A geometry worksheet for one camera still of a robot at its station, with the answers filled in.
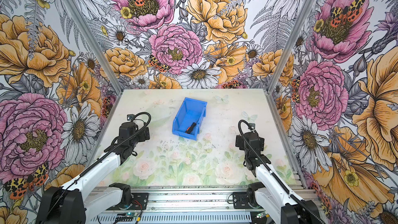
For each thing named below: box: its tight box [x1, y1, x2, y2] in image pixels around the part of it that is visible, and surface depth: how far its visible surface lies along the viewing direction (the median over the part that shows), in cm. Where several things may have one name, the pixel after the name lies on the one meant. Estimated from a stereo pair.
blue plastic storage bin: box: [172, 97, 208, 141], surface depth 104 cm
